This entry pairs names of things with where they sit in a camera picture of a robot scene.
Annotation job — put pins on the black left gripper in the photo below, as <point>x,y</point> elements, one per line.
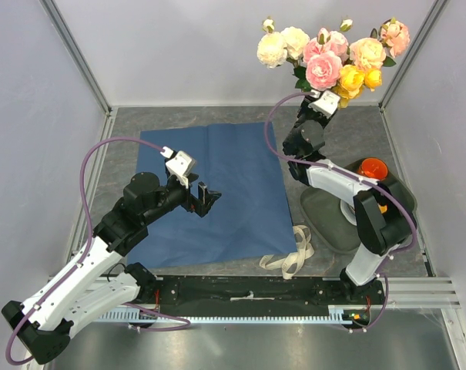
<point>206,197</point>

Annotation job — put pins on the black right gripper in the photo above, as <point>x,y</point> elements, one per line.
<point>304,108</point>

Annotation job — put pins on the small pink rose stem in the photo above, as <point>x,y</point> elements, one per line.
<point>321,73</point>

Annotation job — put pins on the blue wrapping paper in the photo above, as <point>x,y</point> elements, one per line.
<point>252,217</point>

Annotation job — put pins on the yellow rose stem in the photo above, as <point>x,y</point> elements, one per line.
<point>353,81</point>

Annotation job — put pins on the double pink rose stem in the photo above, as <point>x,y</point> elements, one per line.
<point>316,46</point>

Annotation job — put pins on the cream white rose stem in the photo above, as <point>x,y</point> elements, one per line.
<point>275,48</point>

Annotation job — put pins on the pink rose stem with bud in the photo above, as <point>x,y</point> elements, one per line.
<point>336,41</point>

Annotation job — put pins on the cream ribbon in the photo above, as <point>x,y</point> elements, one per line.
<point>290,265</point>

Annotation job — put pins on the peach pink rose stem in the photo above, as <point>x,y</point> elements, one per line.
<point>382,47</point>

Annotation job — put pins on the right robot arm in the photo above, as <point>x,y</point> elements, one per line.
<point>302,149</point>

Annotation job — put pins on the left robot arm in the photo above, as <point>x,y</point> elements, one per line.
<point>47,321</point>

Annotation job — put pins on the orange cup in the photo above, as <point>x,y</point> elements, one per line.
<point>374,168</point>

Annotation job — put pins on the dark green tray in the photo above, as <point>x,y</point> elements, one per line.
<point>325,219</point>

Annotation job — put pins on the white plate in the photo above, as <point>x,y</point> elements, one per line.
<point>348,212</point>

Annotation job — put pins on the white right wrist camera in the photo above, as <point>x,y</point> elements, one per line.
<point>325,102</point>

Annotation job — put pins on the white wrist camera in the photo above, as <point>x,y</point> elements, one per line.
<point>325,102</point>
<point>178,164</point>

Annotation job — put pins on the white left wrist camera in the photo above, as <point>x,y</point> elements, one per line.
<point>178,164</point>

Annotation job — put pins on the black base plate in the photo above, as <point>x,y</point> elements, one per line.
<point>253,297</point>

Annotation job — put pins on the slotted cable duct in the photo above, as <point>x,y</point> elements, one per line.
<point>133,316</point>

